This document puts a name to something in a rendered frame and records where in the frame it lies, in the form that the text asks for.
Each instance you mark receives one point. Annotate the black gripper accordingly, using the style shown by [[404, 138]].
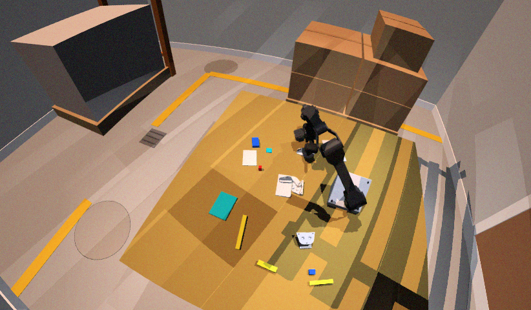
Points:
[[310, 147]]

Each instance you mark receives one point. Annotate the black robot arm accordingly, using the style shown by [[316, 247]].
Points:
[[333, 152]]

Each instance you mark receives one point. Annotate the teal flat rectangular plate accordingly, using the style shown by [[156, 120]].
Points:
[[223, 205]]

